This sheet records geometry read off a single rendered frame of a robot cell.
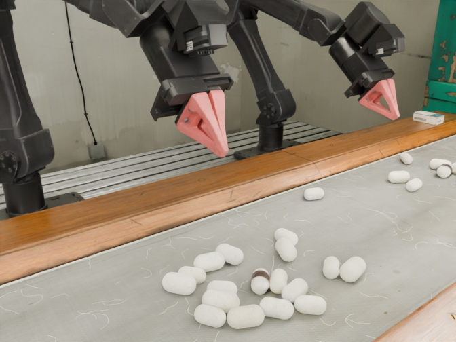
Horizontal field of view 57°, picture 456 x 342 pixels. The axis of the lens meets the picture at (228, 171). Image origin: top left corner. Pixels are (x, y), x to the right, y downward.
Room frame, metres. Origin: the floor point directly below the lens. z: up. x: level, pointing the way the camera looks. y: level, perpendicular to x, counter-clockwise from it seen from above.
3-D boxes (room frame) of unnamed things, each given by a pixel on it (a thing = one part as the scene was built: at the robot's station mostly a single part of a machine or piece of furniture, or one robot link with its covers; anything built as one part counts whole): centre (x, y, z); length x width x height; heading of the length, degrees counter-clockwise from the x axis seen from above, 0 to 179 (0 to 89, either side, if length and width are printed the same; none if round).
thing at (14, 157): (0.69, 0.35, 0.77); 0.09 x 0.06 x 0.06; 164
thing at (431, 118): (1.00, -0.48, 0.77); 0.06 x 0.04 x 0.02; 37
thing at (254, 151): (1.05, -0.11, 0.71); 0.20 x 0.07 x 0.08; 128
